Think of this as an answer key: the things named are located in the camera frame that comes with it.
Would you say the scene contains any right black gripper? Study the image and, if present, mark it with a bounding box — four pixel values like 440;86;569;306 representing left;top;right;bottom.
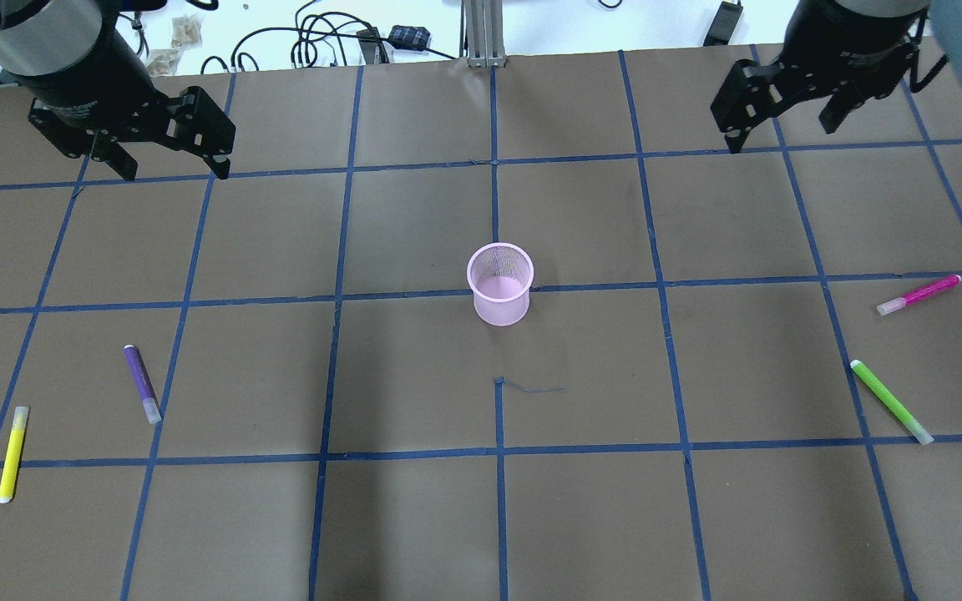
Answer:
711;1;924;154

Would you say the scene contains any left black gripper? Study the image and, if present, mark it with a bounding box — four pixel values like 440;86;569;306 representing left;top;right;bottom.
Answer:
10;22;236;181

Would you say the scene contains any pink pen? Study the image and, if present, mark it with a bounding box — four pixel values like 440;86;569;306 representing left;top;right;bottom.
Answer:
875;274;962;316

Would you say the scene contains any purple pen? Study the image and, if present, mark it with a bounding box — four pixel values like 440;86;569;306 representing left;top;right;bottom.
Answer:
123;345;163;425

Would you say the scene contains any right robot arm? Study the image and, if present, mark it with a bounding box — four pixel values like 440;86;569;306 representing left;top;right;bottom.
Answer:
710;1;962;154

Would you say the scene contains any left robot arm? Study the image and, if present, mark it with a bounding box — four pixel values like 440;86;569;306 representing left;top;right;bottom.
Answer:
0;1;236;181

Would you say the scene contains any pink mesh cup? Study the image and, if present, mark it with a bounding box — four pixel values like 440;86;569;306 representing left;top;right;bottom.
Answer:
465;242;534;327

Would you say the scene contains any black power adapter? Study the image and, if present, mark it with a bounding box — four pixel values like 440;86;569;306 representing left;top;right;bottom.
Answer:
387;24;432;51

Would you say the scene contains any green pen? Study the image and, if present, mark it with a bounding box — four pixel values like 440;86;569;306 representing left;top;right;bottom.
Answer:
850;359;934;446

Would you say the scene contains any yellow pen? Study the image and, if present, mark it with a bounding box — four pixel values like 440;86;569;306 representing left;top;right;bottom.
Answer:
0;406;29;503

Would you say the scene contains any black cables bundle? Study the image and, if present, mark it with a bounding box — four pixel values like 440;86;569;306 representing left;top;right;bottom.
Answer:
200;0;458;76

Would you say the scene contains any aluminium frame post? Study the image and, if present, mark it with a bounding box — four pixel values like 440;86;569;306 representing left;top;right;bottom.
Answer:
459;0;507;68

